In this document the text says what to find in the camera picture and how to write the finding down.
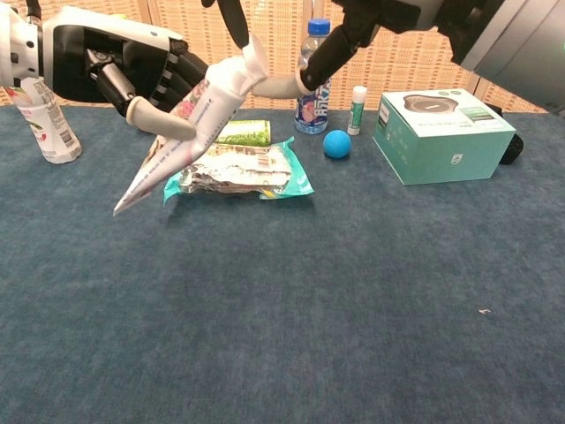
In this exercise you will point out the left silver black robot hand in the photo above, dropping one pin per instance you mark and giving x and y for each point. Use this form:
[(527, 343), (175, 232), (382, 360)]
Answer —
[(101, 57)]

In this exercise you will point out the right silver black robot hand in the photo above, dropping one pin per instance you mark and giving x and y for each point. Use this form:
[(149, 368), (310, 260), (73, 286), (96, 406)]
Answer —
[(335, 48)]

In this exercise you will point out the white floral toothpaste tube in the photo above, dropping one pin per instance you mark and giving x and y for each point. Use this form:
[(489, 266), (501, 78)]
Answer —
[(207, 110)]

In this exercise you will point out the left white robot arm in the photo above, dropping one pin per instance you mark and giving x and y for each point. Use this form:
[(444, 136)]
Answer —
[(17, 44)]

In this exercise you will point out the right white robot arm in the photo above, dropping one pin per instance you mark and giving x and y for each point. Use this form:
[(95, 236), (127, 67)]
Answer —
[(529, 66)]

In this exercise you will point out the blue-capped water bottle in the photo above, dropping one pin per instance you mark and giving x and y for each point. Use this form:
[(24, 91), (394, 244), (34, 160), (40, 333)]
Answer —
[(313, 112)]

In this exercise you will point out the blue ball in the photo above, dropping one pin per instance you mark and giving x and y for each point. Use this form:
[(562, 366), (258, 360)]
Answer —
[(337, 144)]

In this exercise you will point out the woven bamboo folding screen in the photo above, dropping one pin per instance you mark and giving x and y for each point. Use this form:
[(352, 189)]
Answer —
[(278, 26)]

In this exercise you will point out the green white glue stick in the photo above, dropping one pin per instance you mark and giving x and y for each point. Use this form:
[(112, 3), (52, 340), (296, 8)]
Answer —
[(356, 112)]

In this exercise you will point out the white label drink bottle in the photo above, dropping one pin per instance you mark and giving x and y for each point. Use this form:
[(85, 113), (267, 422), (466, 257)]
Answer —
[(53, 132)]

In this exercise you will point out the green drink can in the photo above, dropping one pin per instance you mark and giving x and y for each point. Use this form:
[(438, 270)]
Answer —
[(247, 133)]

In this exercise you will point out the teal product box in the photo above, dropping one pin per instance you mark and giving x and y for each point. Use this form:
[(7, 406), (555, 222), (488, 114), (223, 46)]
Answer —
[(441, 146)]

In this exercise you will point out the teal snack packet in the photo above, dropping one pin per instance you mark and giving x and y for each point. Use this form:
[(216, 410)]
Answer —
[(247, 172)]

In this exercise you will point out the blue table cloth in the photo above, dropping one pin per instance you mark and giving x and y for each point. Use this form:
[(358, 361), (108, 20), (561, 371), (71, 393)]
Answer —
[(282, 287)]

